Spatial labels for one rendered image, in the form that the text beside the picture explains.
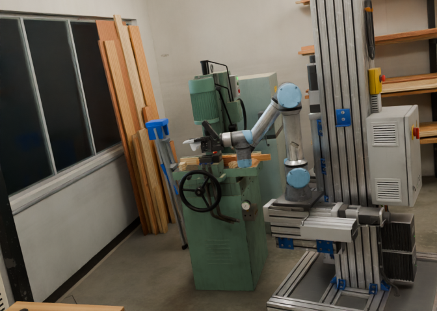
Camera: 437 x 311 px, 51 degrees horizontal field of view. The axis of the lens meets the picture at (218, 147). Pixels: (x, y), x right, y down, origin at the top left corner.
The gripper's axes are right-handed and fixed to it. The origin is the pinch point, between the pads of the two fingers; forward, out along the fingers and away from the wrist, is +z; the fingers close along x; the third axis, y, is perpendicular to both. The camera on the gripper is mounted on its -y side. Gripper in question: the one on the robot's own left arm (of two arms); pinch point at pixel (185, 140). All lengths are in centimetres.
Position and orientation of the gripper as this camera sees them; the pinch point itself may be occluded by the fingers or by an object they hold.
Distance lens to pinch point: 239.5
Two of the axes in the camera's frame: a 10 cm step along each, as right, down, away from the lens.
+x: 1.0, -0.8, 9.9
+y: 1.3, 9.9, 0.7
